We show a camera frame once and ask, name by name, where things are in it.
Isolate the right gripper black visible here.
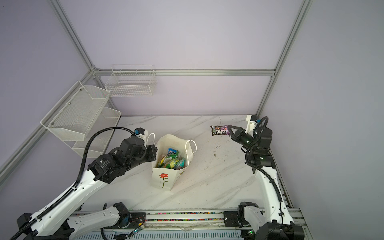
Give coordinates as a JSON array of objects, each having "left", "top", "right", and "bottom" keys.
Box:
[{"left": 226, "top": 124, "right": 256, "bottom": 153}]

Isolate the brown purple candy bar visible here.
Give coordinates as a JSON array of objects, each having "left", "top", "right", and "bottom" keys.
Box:
[{"left": 210, "top": 125, "right": 233, "bottom": 136}]

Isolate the yellow-green snack packet back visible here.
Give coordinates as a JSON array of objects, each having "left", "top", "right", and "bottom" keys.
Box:
[{"left": 157, "top": 157, "right": 180, "bottom": 169}]

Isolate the blue snack packet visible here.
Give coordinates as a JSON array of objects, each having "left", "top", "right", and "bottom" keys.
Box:
[{"left": 167, "top": 148, "right": 179, "bottom": 159}]

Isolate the white floral paper bag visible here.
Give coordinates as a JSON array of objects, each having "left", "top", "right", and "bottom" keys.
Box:
[{"left": 151, "top": 134, "right": 198, "bottom": 191}]

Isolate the teal snack packet top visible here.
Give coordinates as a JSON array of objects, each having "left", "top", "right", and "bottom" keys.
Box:
[{"left": 175, "top": 159, "right": 186, "bottom": 170}]

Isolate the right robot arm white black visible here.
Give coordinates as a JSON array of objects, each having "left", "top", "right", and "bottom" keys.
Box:
[{"left": 228, "top": 125, "right": 305, "bottom": 240}]

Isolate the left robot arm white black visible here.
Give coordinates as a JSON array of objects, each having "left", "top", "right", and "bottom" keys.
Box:
[{"left": 12, "top": 135, "right": 157, "bottom": 240}]

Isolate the lower white mesh shelf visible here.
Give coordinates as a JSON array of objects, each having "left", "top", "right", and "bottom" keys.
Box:
[{"left": 71, "top": 107, "right": 122, "bottom": 159}]

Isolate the white mesh shelf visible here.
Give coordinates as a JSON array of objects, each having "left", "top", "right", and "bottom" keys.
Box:
[
  {"left": 71, "top": 107, "right": 122, "bottom": 159},
  {"left": 40, "top": 81, "right": 111, "bottom": 142}
]

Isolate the upper white mesh shelf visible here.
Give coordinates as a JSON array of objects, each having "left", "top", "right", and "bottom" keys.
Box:
[{"left": 40, "top": 81, "right": 111, "bottom": 142}]

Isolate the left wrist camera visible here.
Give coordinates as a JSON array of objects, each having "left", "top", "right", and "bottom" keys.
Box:
[{"left": 134, "top": 128, "right": 145, "bottom": 136}]

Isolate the white wire basket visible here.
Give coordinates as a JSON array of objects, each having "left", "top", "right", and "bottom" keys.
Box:
[{"left": 105, "top": 65, "right": 157, "bottom": 97}]

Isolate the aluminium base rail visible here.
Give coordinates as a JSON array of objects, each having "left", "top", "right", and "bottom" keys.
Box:
[{"left": 53, "top": 207, "right": 313, "bottom": 240}]

